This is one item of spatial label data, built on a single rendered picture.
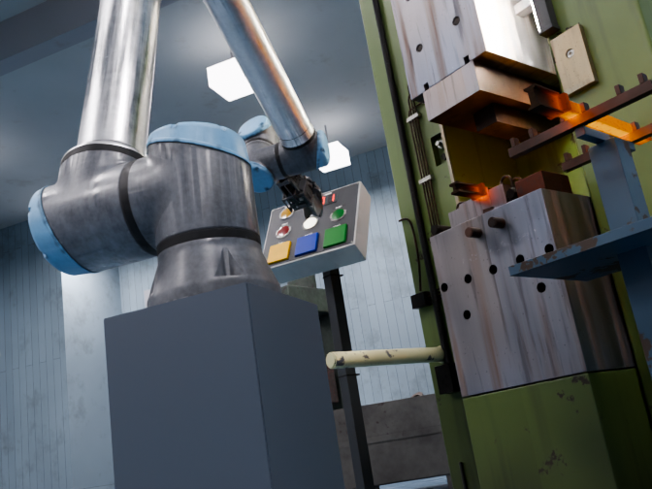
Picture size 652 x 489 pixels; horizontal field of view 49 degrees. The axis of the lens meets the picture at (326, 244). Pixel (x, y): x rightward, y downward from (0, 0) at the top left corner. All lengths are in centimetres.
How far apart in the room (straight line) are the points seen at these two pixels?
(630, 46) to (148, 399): 149
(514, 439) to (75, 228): 119
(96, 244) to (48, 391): 1111
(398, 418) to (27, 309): 831
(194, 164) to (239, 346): 28
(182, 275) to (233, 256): 7
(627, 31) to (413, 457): 407
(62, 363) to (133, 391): 1109
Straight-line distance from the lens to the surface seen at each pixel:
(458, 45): 215
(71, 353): 1212
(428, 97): 219
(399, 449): 555
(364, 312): 1104
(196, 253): 97
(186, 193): 101
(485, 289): 189
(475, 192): 196
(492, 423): 190
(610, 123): 161
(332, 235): 218
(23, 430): 1250
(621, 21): 203
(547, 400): 180
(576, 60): 205
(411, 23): 231
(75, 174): 114
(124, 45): 134
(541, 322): 179
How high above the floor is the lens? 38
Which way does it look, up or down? 16 degrees up
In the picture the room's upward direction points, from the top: 9 degrees counter-clockwise
